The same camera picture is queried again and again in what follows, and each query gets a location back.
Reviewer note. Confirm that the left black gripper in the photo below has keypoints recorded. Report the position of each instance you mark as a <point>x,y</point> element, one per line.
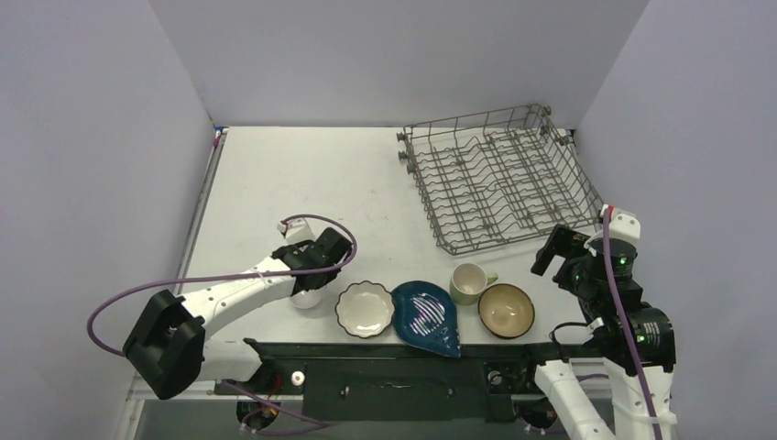
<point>332,275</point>

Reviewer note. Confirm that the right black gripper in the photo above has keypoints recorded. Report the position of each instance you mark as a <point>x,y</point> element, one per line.
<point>559,256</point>

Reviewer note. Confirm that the plain white bowl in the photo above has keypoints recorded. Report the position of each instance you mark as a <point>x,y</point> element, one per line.
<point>306,300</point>

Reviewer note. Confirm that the white scalloped black-rimmed dish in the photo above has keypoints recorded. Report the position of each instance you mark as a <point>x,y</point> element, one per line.
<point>364,309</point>

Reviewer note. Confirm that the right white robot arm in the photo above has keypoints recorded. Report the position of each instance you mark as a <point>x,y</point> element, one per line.
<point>635,340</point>

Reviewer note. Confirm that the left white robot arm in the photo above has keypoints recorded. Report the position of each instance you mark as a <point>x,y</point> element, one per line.
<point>172,343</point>

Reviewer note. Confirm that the brown black-rimmed bowl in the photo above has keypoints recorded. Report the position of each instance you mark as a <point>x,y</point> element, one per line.
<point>506,311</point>

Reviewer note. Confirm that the green mug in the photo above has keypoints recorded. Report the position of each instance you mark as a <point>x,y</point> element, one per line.
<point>468,282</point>

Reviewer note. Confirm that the blue leaf-shaped plate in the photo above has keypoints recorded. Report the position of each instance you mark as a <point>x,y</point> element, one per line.
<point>425,317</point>

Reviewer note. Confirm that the grey wire dish rack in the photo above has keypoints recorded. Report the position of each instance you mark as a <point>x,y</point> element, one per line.
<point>495,178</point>

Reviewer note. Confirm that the black front mounting rail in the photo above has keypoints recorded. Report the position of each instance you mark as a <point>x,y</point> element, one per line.
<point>351,382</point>

